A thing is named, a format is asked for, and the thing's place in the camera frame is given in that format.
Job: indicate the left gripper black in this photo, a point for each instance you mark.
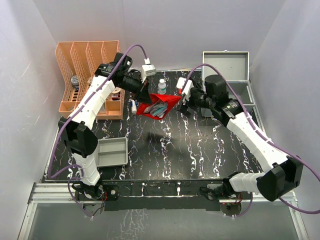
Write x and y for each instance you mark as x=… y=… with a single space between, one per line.
x=143 y=92

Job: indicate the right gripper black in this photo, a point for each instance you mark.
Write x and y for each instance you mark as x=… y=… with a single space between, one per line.
x=185 y=106

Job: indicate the white bottle white cap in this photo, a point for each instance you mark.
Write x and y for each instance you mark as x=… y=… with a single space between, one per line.
x=162 y=86

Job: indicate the red first aid kit pouch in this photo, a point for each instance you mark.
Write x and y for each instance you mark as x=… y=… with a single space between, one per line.
x=171 y=100

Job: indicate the grey plastic divided tray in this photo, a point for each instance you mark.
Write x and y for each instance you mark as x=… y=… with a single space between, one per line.
x=112 y=152

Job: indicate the gauze pack clear wrapper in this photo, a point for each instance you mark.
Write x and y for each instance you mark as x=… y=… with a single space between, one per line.
x=153 y=107

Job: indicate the white teal sachet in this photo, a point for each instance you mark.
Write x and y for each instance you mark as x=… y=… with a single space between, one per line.
x=161 y=111

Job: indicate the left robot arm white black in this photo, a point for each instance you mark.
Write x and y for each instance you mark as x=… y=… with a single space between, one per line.
x=76 y=129

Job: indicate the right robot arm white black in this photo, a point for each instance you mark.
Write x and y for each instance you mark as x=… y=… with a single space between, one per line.
x=280 y=174

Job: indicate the white blue bandage roll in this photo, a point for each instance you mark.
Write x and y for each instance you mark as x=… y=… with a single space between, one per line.
x=134 y=106

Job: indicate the red white small box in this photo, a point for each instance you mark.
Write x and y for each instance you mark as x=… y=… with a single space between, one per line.
x=116 y=95

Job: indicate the round tape tin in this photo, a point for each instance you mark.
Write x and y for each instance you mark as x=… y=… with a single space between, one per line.
x=74 y=81

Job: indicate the orange plastic file organizer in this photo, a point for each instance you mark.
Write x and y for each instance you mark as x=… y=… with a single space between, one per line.
x=78 y=61

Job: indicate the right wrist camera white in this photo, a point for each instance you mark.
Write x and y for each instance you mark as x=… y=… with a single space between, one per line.
x=184 y=88

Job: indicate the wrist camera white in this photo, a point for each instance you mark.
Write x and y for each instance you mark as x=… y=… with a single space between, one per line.
x=147 y=70
x=184 y=88

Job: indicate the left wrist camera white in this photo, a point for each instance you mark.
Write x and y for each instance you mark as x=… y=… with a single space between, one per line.
x=147 y=70

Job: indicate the aluminium frame rail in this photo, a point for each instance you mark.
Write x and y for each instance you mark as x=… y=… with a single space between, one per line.
x=158 y=210

